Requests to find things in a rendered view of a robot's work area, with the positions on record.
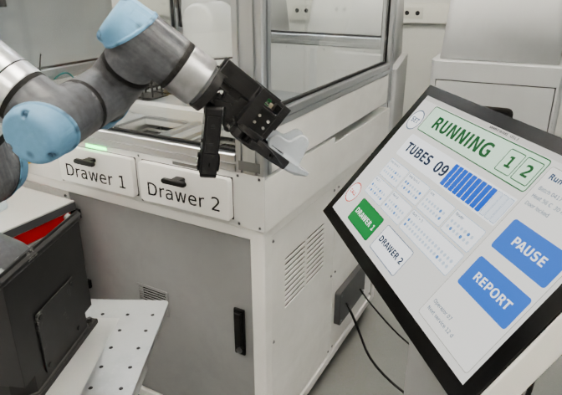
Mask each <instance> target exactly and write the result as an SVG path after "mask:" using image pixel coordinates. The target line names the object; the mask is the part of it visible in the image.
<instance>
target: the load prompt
mask: <svg viewBox="0 0 562 395"><path fill-rule="evenodd" d="M417 130H419V131H420V132H422V133H424V134H425V135H427V136H429V137H431V138H432V139H433V140H435V141H437V142H439V143H441V144H442V145H444V146H445V147H447V148H449V149H450V150H452V151H454V152H456V153H457V154H458V155H460V156H462V157H464V158H465V159H467V160H469V161H470V162H472V163H473V164H475V165H477V166H478V167H481V168H482V169H483V170H485V171H486V172H489V173H490V174H492V175H494V176H495V177H497V178H498V179H500V180H502V181H503V182H506V183H507V184H508V185H510V186H511V187H514V188H515V189H517V190H519V191H520V192H522V193H525V191H526V190H527V189H528V188H529V187H530V186H531V185H532V184H533V183H534V182H535V181H536V179H537V178H538V177H539V176H540V175H541V174H542V173H543V172H544V171H545V170H546V169H547V167H548V166H549V165H550V164H551V163H552V162H553V161H552V160H550V159H549V158H547V157H545V156H541V155H540V154H538V153H536V152H534V151H531V150H529V149H527V148H525V147H523V146H520V145H519V144H517V143H515V142H512V141H510V140H508V139H506V138H504V137H502V136H499V135H497V134H495V133H493V132H491V131H489V130H487V129H484V128H482V127H481V126H478V125H476V124H474V123H472V122H471V121H467V120H465V119H463V118H462V117H460V116H458V115H454V114H453V113H451V112H449V111H447V110H444V109H443V108H441V107H438V106H436V107H435V108H434V109H433V110H432V112H431V113H430V114H429V115H428V116H427V118H426V119H425V120H424V121H423V122H422V123H421V124H420V125H419V126H418V127H417Z"/></svg>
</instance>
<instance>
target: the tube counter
mask: <svg viewBox="0 0 562 395"><path fill-rule="evenodd" d="M426 176H427V177H429V178H430V179H431V180H433V181H434V182H435V183H436V184H437V185H439V186H440V187H442V188H443V189H444V190H445V191H447V192H448V193H450V194H451V195H452V196H454V197H455V198H456V199H457V200H458V201H460V202H461V203H463V204H464V205H465V206H467V207H468V208H470V209H471V210H472V211H473V212H475V213H476V214H477V215H478V216H479V217H481V218H482V219H484V220H485V221H486V222H488V223H489V224H491V225H492V226H493V225H494V224H495V223H496V222H497V221H498V220H499V219H500V218H501V217H502V216H503V215H504V214H505V213H506V212H507V211H508V210H509V209H510V208H511V207H512V206H513V205H514V203H515V202H516V201H517V200H518V199H516V198H515V197H512V196H511V195H509V194H508V193H506V192H505V191H503V190H502V189H500V188H499V187H496V186H495V185H493V184H492V183H491V182H489V181H487V180H486V179H484V178H482V177H480V176H479V175H478V174H477V173H475V172H473V171H471V170H470V169H468V168H466V167H465V166H464V165H462V164H460V163H459V162H457V161H455V160H454V159H452V158H451V157H449V156H448V155H446V154H444V155H443V156H442V157H441V158H440V159H439V160H438V162H437V163H436V164H435V165H434V166H433V167H432V169H431V170H430V171H429V172H428V173H427V174H426Z"/></svg>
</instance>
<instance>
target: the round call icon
mask: <svg viewBox="0 0 562 395"><path fill-rule="evenodd" d="M364 188H365V186H364V185H363V184H362V183H361V182H360V181H359V180H358V179H356V180H355V182H354V183H353V184H352V185H351V186H350V188H349V189H348V190H347V191H346V192H345V194H344V195H343V196H342V198H343V199H344V200H345V201H346V202H347V203H348V204H349V206H350V205H351V204H352V203H353V201H354V200H355V199H356V198H357V197H358V196H359V194H360V193H361V192H362V191H363V190H364Z"/></svg>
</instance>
